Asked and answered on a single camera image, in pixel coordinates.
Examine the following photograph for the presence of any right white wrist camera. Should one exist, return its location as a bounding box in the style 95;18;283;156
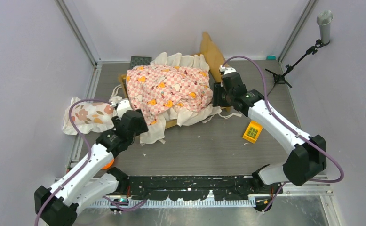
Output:
219;65;236;76

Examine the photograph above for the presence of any teal small block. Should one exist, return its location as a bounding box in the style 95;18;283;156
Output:
266;56;277;60

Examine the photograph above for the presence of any black microphone tripod stand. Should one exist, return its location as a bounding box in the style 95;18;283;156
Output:
265;39;330;96

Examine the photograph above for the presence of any orange plastic arch piece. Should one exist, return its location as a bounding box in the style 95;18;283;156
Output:
102;159;115;170

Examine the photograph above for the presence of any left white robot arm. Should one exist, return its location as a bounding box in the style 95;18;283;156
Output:
34;110;148;226

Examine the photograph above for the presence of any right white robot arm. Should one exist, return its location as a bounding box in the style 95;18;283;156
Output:
213;68;327;193

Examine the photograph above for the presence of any grey microphone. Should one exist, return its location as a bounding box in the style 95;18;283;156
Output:
317;10;334;45

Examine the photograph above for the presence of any yellow toy window block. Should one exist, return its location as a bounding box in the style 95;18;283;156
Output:
242;120;263;144

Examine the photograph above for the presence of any pink checkered duck blanket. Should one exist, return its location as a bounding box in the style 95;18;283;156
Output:
125;52;223;145

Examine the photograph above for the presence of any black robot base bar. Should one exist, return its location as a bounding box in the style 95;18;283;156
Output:
111;176;283;211

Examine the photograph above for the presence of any white floral pillow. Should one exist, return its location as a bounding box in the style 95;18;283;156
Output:
62;102;116;135

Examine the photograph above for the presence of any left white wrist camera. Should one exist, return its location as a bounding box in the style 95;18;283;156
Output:
116;98;132;118

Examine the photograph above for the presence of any wooden pet bed frame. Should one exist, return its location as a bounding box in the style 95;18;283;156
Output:
118;32;225;129

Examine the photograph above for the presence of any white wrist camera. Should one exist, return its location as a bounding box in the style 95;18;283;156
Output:
116;98;132;118
219;65;236;76

